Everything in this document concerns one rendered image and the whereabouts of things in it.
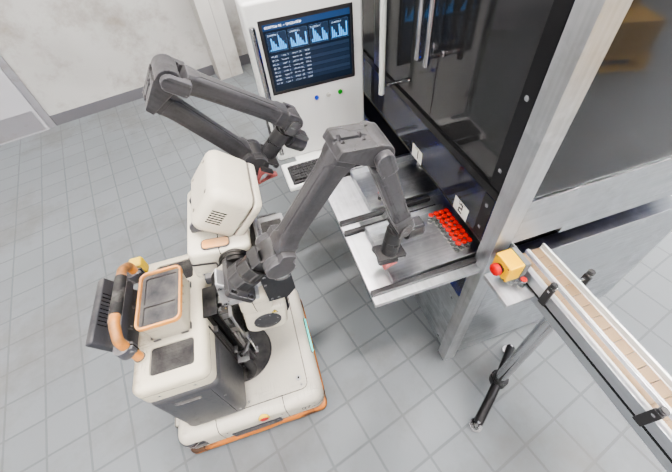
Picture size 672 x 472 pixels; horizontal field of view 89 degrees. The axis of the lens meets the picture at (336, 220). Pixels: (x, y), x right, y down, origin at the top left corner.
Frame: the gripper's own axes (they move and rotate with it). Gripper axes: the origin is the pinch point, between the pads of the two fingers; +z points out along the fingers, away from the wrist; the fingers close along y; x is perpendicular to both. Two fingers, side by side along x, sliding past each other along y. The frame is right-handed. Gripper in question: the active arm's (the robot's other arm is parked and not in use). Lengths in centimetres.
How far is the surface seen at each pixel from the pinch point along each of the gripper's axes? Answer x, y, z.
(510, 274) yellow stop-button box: -22.4, 29.7, -14.0
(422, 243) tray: 6.3, 19.0, 0.0
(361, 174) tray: 53, 13, 1
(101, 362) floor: 57, -135, 115
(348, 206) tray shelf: 36.0, 0.2, 3.2
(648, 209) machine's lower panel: -12, 106, -14
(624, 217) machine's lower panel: -12, 95, -12
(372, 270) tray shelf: 2.4, -3.0, 4.0
